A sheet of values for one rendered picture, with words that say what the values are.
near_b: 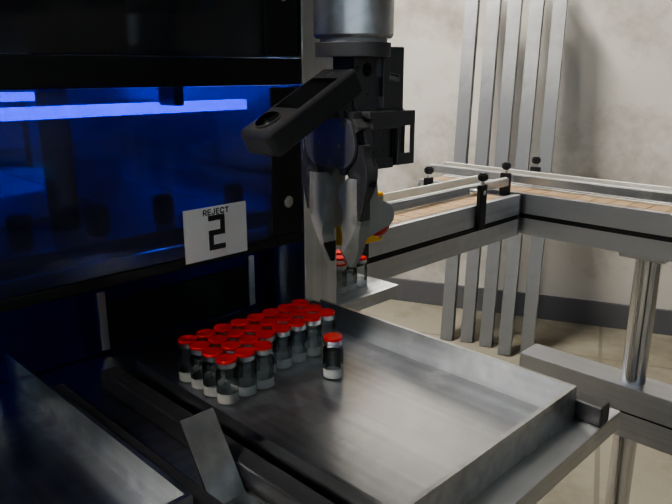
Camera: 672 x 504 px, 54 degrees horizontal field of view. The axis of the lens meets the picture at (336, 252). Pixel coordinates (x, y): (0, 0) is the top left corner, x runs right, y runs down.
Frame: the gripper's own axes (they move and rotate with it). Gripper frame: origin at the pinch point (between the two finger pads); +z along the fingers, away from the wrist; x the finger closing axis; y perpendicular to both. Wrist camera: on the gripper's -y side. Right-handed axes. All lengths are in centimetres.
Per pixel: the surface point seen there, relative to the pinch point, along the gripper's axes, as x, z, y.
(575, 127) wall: 113, 8, 242
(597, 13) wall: 109, -42, 244
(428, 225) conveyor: 31, 10, 49
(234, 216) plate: 15.8, -1.3, -1.9
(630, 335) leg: 9, 36, 90
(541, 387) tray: -17.4, 11.8, 11.0
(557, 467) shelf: -23.8, 14.2, 3.8
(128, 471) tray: -3.4, 12.7, -24.3
